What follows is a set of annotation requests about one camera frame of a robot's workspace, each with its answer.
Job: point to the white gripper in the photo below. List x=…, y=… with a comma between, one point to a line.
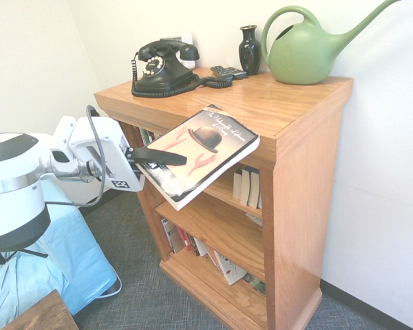
x=110, y=154

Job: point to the Milan Kundera paperback book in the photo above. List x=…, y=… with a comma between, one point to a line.
x=210, y=148

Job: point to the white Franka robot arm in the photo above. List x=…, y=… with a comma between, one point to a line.
x=13, y=192

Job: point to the grey spine book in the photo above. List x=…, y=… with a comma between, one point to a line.
x=145, y=137

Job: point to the thin red book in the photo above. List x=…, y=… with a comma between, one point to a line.
x=138, y=135

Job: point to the black rotary telephone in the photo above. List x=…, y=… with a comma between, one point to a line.
x=165, y=93

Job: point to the black rotary telephone base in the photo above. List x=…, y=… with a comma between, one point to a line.
x=168, y=77

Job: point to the white grey magazine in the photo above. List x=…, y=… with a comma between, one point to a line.
x=172, y=237

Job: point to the white page edge book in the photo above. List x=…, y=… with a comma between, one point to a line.
x=237, y=185
x=254, y=190
x=246, y=187

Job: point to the dark red spine book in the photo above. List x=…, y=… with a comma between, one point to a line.
x=192, y=244

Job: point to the white spine book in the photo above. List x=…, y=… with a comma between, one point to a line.
x=200, y=247

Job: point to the black remote control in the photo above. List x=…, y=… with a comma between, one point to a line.
x=237, y=73
x=220, y=71

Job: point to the black telephone handset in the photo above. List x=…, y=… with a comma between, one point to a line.
x=165, y=46

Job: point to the orange spine book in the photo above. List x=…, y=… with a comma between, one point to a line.
x=213, y=258

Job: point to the flat lying magazine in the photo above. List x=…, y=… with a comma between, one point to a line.
x=255, y=221

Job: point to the light blue cloth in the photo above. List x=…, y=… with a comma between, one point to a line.
x=79, y=261

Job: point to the white book red print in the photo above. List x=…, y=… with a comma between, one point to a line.
x=230, y=269

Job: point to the black ceramic vase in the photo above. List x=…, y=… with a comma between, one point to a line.
x=249, y=51

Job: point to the wooden bookshelf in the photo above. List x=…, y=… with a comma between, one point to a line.
x=296, y=206

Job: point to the black tripod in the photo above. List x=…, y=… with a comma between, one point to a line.
x=31, y=253

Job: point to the dark flat lying book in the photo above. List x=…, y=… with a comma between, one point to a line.
x=256, y=283

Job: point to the green plastic watering can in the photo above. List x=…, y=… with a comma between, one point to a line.
x=296, y=58

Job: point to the small wooden table corner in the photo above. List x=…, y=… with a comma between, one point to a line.
x=44, y=314

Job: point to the white wall device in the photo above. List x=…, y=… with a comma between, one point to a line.
x=187, y=37

